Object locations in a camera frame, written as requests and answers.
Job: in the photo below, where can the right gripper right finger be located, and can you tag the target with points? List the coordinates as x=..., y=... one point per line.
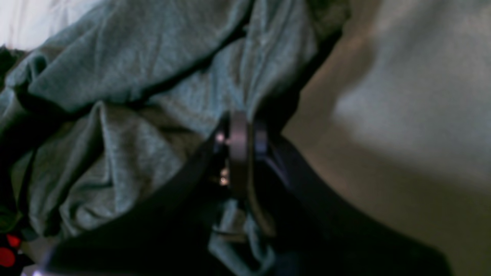
x=318, y=233

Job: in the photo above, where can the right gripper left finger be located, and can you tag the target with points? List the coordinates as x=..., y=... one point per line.
x=168, y=232

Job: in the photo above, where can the green T-shirt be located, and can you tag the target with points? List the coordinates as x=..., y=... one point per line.
x=105, y=112

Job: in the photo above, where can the light green table cloth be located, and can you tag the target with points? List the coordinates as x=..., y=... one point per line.
x=393, y=114

